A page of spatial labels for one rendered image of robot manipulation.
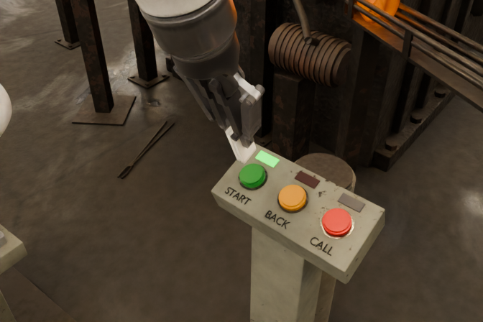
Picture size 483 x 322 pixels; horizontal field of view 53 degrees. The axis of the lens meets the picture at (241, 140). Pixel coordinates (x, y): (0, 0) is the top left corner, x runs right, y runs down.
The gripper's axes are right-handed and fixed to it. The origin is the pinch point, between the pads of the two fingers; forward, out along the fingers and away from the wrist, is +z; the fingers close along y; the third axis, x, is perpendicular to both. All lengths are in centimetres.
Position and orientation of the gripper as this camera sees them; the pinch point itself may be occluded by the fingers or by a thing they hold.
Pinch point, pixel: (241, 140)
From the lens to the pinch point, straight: 68.0
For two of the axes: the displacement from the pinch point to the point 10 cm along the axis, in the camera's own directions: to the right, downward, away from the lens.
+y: -7.7, -3.9, 5.1
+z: 2.3, 5.7, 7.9
